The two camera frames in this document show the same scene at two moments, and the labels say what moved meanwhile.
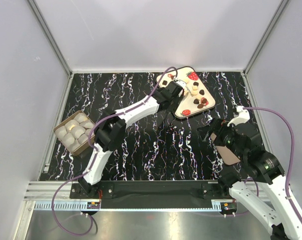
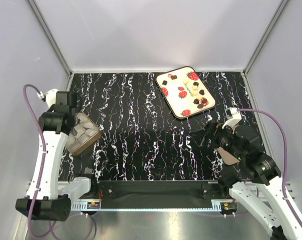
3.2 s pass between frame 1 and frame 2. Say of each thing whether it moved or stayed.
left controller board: stayed
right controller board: stayed
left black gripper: moved
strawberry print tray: stayed
